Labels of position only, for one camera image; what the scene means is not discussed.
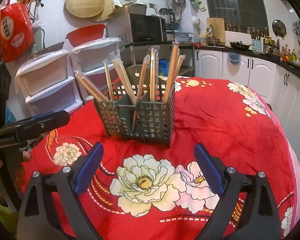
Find chopstick bundle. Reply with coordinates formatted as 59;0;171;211
74;69;108;102
112;56;136;105

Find chopsticks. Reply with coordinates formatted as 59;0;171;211
162;41;186;103

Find chopstick pair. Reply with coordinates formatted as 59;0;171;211
149;46;160;102

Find green left sleeve forearm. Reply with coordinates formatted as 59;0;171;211
0;204;19;238

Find left hand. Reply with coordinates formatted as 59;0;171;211
0;148;33;183

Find left white drawer unit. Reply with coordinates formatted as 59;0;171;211
14;49;83;116

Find white drawer unit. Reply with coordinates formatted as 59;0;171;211
70;37;125;89
14;49;83;116

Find red shopping bag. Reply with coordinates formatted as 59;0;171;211
0;0;34;62

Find right white drawer unit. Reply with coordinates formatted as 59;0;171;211
70;37;125;89

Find red floral tablecloth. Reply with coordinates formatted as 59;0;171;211
25;78;300;239

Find red plastic basin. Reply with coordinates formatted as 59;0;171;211
65;24;106;47

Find grey plastic utensil caddy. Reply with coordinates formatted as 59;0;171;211
94;70;175;147

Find round bamboo board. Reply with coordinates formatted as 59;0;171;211
65;0;104;18

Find blue container on shelf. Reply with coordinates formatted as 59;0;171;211
159;59;168;76

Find black wok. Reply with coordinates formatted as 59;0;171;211
230;41;252;51

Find black microwave oven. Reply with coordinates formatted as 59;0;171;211
107;12;168;45

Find hanging pan lid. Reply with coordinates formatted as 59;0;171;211
271;20;287;38

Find wooden cutting board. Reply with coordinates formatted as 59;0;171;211
206;17;226;44

